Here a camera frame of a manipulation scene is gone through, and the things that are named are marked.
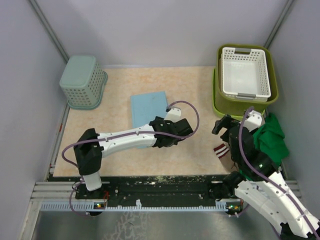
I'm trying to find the large teal perforated basket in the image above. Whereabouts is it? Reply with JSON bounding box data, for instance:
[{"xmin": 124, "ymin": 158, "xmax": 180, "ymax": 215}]
[{"xmin": 59, "ymin": 54, "xmax": 108, "ymax": 110}]

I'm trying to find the white slotted cable duct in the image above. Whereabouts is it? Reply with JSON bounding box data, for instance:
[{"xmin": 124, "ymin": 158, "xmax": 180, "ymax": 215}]
[{"xmin": 40, "ymin": 199, "xmax": 244, "ymax": 213}]

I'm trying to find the aluminium frame post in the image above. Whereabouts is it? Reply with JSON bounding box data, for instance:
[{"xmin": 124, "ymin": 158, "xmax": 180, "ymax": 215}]
[
  {"xmin": 263, "ymin": 0, "xmax": 296, "ymax": 49},
  {"xmin": 27, "ymin": 0, "xmax": 70, "ymax": 63}
]

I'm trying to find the green tub lid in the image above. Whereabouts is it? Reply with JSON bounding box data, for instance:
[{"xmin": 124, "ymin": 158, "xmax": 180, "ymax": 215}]
[{"xmin": 211, "ymin": 67, "xmax": 266, "ymax": 121}]

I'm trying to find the green cloth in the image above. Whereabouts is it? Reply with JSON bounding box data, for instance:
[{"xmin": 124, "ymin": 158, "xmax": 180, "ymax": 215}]
[{"xmin": 238, "ymin": 109, "xmax": 290, "ymax": 181}]

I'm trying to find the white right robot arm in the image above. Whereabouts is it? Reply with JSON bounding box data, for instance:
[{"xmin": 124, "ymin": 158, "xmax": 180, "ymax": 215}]
[{"xmin": 212, "ymin": 110, "xmax": 320, "ymax": 240}]

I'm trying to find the aluminium frame post right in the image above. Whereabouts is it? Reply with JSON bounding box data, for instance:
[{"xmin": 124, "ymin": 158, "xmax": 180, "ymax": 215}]
[{"xmin": 263, "ymin": 0, "xmax": 296, "ymax": 49}]

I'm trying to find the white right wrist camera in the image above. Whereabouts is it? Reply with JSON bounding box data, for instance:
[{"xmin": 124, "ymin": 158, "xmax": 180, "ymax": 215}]
[{"xmin": 243, "ymin": 110, "xmax": 265, "ymax": 132}]

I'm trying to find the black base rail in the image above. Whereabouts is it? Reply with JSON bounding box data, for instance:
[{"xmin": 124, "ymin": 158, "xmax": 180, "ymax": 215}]
[{"xmin": 75, "ymin": 174, "xmax": 236, "ymax": 207}]

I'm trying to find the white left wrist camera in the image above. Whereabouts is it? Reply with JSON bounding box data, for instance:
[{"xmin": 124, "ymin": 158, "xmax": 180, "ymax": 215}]
[{"xmin": 164, "ymin": 107, "xmax": 182, "ymax": 123}]

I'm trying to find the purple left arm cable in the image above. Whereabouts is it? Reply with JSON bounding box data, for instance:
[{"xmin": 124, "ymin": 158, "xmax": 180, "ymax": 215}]
[{"xmin": 61, "ymin": 100, "xmax": 200, "ymax": 217}]

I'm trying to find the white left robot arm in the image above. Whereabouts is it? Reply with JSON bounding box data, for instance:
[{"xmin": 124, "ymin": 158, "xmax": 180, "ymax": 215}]
[{"xmin": 73, "ymin": 116, "xmax": 194, "ymax": 199}]

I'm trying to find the light blue perforated basket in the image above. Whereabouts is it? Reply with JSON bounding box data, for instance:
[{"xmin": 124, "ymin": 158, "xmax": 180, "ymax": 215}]
[{"xmin": 130, "ymin": 91, "xmax": 168, "ymax": 129}]

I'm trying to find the white basket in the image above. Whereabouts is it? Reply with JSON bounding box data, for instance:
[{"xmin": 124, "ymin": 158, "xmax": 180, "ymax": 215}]
[{"xmin": 220, "ymin": 47, "xmax": 271, "ymax": 102}]

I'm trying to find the aluminium frame post left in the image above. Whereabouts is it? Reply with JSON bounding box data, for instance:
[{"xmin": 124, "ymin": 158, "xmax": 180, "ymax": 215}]
[{"xmin": 27, "ymin": 0, "xmax": 70, "ymax": 63}]

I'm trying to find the green plastic tub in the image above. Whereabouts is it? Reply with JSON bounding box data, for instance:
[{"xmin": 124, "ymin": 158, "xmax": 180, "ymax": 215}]
[{"xmin": 215, "ymin": 43, "xmax": 279, "ymax": 116}]

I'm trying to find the beige striped sock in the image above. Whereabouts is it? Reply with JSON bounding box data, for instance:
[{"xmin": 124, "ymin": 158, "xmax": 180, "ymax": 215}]
[{"xmin": 213, "ymin": 143, "xmax": 239, "ymax": 172}]

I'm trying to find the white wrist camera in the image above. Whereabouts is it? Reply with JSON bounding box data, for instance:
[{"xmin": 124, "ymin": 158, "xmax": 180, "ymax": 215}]
[
  {"xmin": 243, "ymin": 110, "xmax": 265, "ymax": 132},
  {"xmin": 164, "ymin": 107, "xmax": 182, "ymax": 123}
]

